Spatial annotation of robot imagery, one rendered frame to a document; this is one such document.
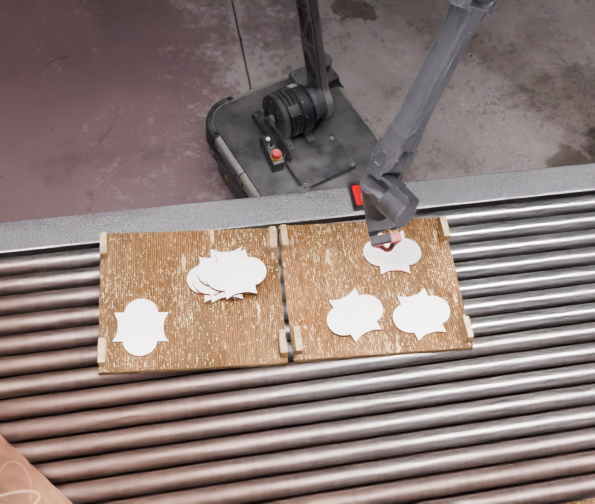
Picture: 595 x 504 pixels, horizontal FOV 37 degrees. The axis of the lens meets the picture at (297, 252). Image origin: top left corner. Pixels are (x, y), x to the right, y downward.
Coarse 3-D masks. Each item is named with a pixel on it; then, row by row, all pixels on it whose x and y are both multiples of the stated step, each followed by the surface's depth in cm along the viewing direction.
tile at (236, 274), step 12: (240, 252) 206; (216, 264) 204; (228, 264) 204; (240, 264) 204; (252, 264) 205; (216, 276) 202; (228, 276) 203; (240, 276) 203; (252, 276) 203; (264, 276) 203; (216, 288) 201; (228, 288) 201; (240, 288) 201; (252, 288) 202
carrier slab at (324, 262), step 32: (320, 224) 216; (352, 224) 217; (416, 224) 218; (288, 256) 210; (320, 256) 211; (352, 256) 212; (448, 256) 214; (288, 288) 206; (320, 288) 207; (352, 288) 208; (384, 288) 208; (416, 288) 209; (448, 288) 210; (320, 320) 203; (384, 320) 204; (448, 320) 206; (320, 352) 199; (352, 352) 199; (384, 352) 200; (416, 352) 202
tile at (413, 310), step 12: (408, 300) 206; (420, 300) 207; (432, 300) 207; (444, 300) 207; (396, 312) 205; (408, 312) 205; (420, 312) 205; (432, 312) 205; (444, 312) 206; (396, 324) 203; (408, 324) 203; (420, 324) 204; (432, 324) 204; (420, 336) 202
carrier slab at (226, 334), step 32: (128, 256) 207; (160, 256) 207; (192, 256) 208; (256, 256) 210; (128, 288) 203; (160, 288) 203; (256, 288) 205; (192, 320) 200; (224, 320) 201; (256, 320) 201; (160, 352) 195; (192, 352) 196; (224, 352) 197; (256, 352) 197
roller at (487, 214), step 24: (432, 216) 222; (456, 216) 223; (480, 216) 224; (504, 216) 225; (528, 216) 227; (0, 264) 205; (24, 264) 205; (48, 264) 206; (72, 264) 207; (96, 264) 209
